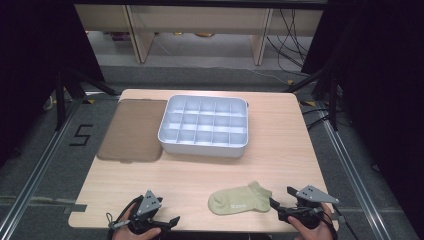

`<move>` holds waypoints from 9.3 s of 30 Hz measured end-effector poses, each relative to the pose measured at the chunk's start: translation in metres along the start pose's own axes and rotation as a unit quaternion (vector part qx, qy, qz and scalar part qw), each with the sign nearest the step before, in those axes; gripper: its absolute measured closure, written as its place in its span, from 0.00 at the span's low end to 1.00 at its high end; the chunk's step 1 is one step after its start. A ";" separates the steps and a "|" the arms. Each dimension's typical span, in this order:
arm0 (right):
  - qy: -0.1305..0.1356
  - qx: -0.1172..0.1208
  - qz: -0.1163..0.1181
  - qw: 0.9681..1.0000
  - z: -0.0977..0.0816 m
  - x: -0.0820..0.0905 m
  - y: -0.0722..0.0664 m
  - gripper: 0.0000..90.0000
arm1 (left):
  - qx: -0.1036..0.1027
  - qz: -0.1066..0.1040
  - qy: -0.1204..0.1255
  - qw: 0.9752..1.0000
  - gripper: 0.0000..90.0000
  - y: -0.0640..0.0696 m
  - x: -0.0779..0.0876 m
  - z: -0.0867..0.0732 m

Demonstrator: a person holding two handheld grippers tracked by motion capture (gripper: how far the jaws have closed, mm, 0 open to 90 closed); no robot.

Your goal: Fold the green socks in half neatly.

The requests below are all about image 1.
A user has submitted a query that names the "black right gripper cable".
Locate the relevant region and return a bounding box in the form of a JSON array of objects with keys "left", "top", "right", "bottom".
[{"left": 328, "top": 203, "right": 359, "bottom": 239}]

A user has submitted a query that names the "aluminium floor rail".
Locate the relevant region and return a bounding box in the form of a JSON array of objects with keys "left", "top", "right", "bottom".
[
  {"left": 318, "top": 99, "right": 403, "bottom": 240},
  {"left": 0, "top": 99, "right": 84, "bottom": 240}
]

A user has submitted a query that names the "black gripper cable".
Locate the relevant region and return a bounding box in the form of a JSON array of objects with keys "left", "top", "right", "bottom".
[
  {"left": 105, "top": 195, "right": 144, "bottom": 239},
  {"left": 328, "top": 203, "right": 359, "bottom": 239}
]

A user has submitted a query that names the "brown translucent box lid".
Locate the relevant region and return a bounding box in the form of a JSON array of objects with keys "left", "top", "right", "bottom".
[{"left": 96, "top": 98, "right": 169, "bottom": 164}]

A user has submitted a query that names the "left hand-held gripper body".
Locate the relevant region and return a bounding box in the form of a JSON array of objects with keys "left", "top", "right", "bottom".
[{"left": 128, "top": 189, "right": 164, "bottom": 234}]

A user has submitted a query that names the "black floor cable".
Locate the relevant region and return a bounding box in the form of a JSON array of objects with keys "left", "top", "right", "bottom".
[{"left": 301, "top": 106, "right": 351, "bottom": 132}]

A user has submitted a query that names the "person's right hand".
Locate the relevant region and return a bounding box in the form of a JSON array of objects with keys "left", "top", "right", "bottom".
[{"left": 288, "top": 203, "right": 336, "bottom": 240}]

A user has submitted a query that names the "person's left hand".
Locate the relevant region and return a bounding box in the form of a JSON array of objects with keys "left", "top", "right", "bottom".
[{"left": 111, "top": 203, "right": 162, "bottom": 240}]

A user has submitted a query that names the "black floor cables bundle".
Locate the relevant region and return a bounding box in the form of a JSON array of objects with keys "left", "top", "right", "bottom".
[{"left": 265, "top": 8, "right": 313, "bottom": 69}]

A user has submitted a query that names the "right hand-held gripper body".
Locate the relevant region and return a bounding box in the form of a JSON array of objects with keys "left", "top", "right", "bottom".
[{"left": 278, "top": 185, "right": 340, "bottom": 230}]

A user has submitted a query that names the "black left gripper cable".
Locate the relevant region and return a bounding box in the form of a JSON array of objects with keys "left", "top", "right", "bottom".
[{"left": 105, "top": 195, "right": 144, "bottom": 239}]

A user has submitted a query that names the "light wooden desk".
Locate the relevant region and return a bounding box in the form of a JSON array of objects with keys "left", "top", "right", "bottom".
[{"left": 73, "top": 3, "right": 325, "bottom": 66}]

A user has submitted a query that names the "white divided storage box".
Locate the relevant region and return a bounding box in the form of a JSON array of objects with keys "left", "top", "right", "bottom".
[{"left": 157, "top": 94, "right": 250, "bottom": 158}]

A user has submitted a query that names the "black tape number mark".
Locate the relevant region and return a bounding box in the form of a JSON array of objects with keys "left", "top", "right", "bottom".
[{"left": 69, "top": 124, "right": 94, "bottom": 147}]

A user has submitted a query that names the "black curtain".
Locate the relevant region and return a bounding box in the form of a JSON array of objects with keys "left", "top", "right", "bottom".
[
  {"left": 0, "top": 0, "right": 106, "bottom": 169},
  {"left": 301, "top": 0, "right": 424, "bottom": 239}
]

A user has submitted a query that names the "pale green sock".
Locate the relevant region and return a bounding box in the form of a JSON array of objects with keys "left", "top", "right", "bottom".
[{"left": 207, "top": 180, "right": 273, "bottom": 216}]

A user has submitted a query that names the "black metal stand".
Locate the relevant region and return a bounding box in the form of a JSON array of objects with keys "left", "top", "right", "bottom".
[
  {"left": 283, "top": 68, "right": 342, "bottom": 132},
  {"left": 54, "top": 68, "right": 122, "bottom": 132}
]

